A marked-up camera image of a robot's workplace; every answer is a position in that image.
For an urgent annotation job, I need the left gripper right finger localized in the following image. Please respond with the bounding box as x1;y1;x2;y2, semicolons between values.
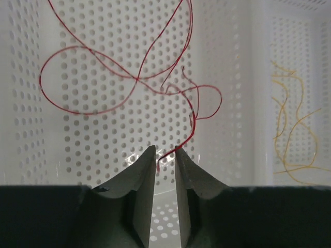
175;148;330;247

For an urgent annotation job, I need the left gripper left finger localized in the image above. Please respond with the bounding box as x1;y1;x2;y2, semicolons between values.
1;146;156;247

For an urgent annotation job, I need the yellow wire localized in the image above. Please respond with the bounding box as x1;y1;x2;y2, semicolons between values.
270;60;331;185

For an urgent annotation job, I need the dark red wire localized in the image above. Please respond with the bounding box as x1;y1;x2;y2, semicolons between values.
40;0;223;173

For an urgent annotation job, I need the rounded perforated white basket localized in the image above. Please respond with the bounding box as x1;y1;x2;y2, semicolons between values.
0;0;269;248

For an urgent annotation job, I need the translucent middle white basket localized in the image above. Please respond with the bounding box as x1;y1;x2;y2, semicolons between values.
251;1;330;186

